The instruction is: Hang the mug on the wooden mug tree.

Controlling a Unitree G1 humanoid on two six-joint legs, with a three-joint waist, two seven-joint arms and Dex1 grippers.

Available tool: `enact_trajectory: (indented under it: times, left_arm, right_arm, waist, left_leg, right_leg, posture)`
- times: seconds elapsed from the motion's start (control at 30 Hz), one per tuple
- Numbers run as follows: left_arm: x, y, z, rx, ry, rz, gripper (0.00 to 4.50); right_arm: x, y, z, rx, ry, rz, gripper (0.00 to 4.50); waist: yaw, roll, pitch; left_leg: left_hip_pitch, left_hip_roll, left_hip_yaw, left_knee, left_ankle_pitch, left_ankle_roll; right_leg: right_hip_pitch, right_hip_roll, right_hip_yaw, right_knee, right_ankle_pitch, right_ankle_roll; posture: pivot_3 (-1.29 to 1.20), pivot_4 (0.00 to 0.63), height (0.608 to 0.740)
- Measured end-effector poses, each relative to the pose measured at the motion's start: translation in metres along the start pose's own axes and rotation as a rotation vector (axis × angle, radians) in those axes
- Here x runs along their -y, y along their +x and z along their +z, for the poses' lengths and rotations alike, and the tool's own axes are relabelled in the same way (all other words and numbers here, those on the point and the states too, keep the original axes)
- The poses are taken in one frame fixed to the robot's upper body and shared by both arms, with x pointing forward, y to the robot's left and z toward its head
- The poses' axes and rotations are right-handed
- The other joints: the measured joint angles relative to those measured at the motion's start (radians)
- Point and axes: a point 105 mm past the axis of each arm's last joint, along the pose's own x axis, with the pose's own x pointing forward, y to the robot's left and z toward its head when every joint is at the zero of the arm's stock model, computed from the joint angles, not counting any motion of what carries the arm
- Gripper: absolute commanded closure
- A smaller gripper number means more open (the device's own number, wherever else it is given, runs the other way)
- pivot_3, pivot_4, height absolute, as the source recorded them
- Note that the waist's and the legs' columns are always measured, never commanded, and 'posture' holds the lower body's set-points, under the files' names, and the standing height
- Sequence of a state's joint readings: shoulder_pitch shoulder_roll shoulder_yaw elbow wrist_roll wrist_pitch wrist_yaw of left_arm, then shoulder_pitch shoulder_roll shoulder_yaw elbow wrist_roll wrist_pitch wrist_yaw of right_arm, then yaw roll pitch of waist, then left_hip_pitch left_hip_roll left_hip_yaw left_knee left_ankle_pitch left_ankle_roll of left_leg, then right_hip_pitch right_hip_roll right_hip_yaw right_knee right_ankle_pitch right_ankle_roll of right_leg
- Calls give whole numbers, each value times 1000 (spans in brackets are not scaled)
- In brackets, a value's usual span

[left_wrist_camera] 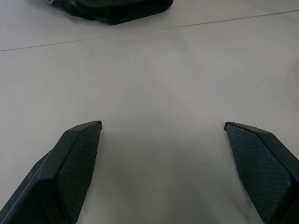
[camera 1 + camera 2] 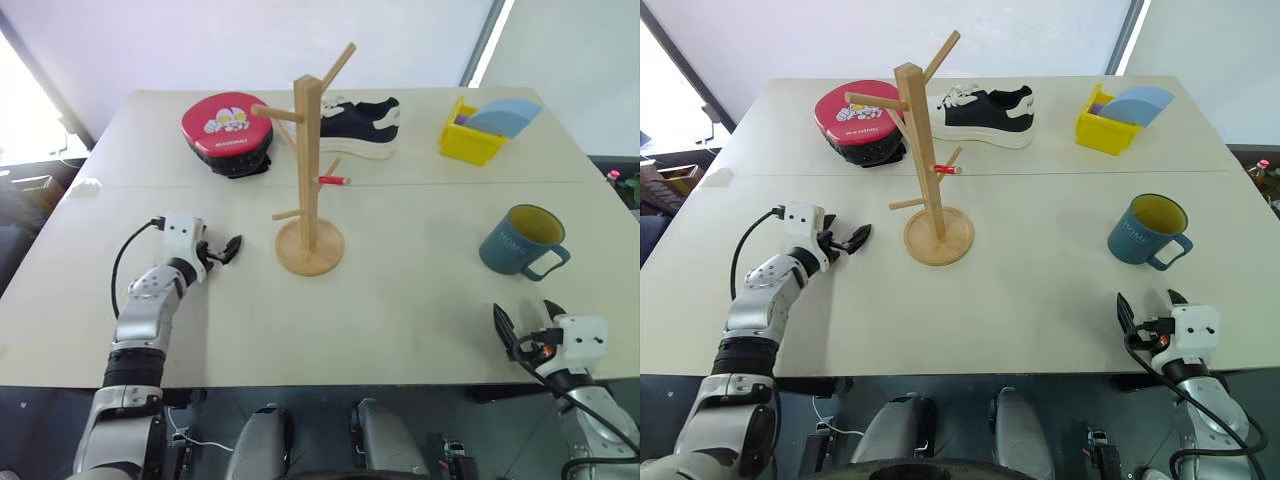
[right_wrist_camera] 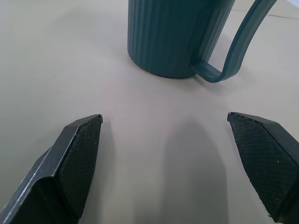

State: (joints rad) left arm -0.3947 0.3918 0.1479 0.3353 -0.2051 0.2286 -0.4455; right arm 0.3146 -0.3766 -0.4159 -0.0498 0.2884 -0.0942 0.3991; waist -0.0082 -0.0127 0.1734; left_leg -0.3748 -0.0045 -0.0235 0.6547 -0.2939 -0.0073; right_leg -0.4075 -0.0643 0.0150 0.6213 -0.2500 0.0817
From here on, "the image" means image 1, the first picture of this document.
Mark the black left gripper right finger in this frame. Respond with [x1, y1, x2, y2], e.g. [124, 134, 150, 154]
[224, 121, 299, 224]

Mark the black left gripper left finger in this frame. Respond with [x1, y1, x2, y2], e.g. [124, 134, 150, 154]
[0, 120, 103, 224]

